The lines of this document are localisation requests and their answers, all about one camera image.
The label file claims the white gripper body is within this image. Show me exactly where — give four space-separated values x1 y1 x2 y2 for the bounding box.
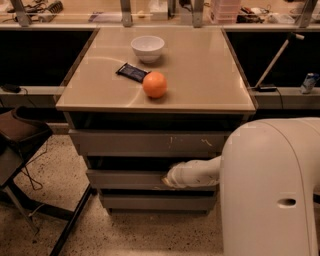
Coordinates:
166 162 193 188

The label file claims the brown chair left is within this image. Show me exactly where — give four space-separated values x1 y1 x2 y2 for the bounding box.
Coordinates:
0 107 92 256

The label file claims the orange fruit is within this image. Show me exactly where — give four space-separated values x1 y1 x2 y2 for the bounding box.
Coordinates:
142 71 167 98

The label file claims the blue white can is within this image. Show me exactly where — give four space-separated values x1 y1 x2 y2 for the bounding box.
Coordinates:
300 73 320 94

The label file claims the grey bottom drawer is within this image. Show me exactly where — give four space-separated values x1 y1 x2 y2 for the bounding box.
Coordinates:
100 195 216 211

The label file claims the white bowl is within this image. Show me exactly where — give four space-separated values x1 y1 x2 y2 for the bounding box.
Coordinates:
131 36 165 63

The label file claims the black power adapter left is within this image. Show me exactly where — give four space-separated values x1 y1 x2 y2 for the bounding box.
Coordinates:
1 84 21 93

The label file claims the grey top drawer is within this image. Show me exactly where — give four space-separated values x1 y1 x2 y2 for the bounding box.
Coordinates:
69 129 229 158

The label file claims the grey drawer cabinet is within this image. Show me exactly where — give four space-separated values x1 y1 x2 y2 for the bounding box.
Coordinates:
55 26 257 216

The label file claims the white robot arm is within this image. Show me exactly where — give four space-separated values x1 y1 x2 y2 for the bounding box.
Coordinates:
163 117 320 256

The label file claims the pink plastic container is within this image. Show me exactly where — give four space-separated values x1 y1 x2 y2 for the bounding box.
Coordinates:
210 0 241 24

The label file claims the black power adapter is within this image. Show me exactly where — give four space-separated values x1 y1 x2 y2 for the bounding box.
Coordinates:
1 84 21 93
256 84 277 92

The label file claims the black power adapter right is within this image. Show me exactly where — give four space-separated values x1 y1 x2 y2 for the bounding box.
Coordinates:
256 84 277 92

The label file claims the dark blue snack bar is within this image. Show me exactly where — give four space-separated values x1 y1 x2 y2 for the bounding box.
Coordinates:
116 63 149 83

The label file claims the white stick with black tip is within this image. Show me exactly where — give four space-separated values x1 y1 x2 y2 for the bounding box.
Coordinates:
253 33 304 91

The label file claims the grey drawer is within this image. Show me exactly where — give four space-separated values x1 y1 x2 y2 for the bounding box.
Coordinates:
86 168 221 192
69 129 229 158
100 195 216 211

